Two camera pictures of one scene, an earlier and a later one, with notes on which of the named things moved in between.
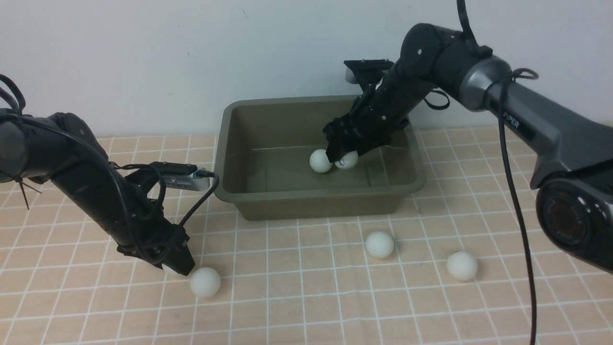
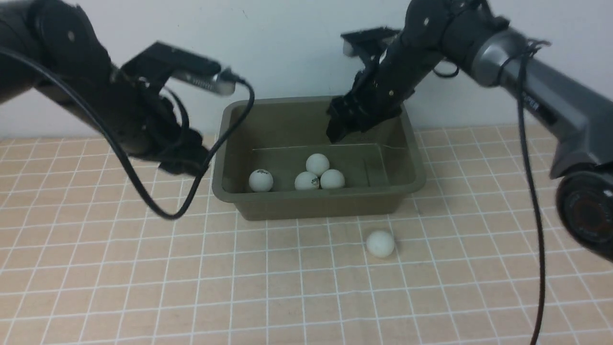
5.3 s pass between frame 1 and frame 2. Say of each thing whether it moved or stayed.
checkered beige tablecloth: stayed
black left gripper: moved
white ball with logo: moved
